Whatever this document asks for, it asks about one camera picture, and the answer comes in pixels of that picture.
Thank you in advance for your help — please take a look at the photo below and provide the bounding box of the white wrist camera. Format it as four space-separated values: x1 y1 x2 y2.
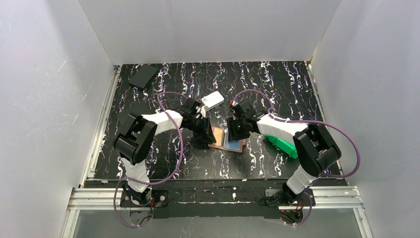
229 100 242 119
194 106 207 119

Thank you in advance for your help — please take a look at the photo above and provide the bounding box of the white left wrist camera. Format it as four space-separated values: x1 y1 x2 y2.
194 106 207 119

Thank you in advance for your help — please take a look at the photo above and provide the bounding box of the green plastic bin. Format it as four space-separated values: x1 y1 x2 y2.
265 135 298 159

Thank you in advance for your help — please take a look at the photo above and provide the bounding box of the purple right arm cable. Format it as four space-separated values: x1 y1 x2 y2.
230 89 362 226

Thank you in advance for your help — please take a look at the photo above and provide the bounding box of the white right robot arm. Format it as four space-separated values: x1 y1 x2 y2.
227 101 342 197

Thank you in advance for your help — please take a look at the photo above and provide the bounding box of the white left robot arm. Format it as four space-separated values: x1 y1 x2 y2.
113 98 216 193

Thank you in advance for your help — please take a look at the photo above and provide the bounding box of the white rectangular box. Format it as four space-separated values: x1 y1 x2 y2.
201 91 224 109

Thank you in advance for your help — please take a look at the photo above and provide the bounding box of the tan leather card holder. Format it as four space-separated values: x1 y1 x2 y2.
208 139 247 153

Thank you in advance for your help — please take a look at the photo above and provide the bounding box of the aluminium frame rail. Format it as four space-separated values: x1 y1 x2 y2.
62 184 372 238

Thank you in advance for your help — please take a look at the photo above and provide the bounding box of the black rectangular box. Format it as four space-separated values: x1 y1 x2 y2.
129 65 158 90

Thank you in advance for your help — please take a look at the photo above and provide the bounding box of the flat black card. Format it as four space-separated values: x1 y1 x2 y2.
117 104 150 125

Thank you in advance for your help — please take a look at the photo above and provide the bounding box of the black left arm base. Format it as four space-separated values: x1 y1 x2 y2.
119 184 169 208

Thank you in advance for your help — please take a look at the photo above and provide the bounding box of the gold credit card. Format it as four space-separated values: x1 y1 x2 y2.
212 127 224 146

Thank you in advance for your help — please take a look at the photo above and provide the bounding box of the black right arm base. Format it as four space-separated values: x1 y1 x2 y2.
260 189 316 208

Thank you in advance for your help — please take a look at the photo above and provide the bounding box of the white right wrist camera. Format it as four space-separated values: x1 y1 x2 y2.
229 100 242 119

